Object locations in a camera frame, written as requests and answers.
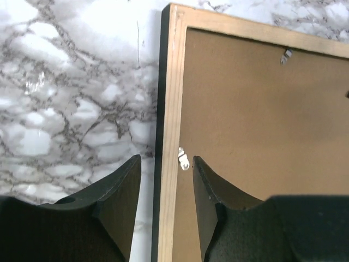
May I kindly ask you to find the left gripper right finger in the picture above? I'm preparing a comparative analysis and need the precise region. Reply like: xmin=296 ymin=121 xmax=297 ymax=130
xmin=192 ymin=156 xmax=348 ymax=261

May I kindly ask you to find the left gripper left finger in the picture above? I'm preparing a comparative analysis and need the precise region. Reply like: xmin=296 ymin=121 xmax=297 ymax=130
xmin=1 ymin=155 xmax=141 ymax=261

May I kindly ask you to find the silver turn clip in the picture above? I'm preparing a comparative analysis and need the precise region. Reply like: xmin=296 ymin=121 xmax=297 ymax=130
xmin=280 ymin=49 xmax=292 ymax=65
xmin=178 ymin=147 xmax=190 ymax=171

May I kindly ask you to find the wooden picture frame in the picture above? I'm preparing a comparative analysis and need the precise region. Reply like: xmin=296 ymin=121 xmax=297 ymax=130
xmin=151 ymin=3 xmax=349 ymax=262

